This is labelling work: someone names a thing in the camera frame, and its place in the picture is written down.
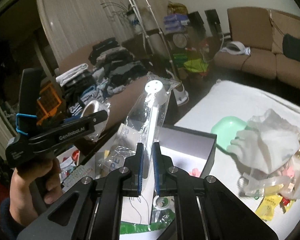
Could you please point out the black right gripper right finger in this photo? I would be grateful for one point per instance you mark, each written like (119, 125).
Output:
(204, 207)

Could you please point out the black cushion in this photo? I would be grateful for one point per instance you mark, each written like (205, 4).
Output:
(291, 47)

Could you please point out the brown sofa right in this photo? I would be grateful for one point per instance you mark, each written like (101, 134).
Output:
(262, 30)

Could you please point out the mint green plastic tray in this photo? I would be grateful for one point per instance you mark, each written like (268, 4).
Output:
(226, 130)

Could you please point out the clear tape roll in bag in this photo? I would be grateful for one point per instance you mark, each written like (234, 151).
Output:
(98, 112)

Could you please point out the white striped table mat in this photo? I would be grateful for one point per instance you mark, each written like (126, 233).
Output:
(227, 98)

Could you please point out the white disposable gloves pile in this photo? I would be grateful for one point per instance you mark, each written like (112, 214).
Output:
(267, 142)

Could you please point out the white TPE gloves box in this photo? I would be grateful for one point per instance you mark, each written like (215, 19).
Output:
(115, 154)

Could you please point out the finger of the black genrobot left gripper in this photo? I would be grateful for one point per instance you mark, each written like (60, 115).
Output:
(67, 132)

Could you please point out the yellow green bag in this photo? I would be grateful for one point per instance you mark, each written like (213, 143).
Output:
(196, 66)

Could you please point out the white rod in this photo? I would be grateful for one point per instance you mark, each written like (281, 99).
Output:
(148, 113)

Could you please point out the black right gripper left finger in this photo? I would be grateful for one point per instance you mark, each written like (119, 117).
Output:
(92, 208)

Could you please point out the pile of folded clothes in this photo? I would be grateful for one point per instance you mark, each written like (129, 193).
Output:
(97, 72)

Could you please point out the yellow citric acid sachet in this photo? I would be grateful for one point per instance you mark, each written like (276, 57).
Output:
(266, 209)

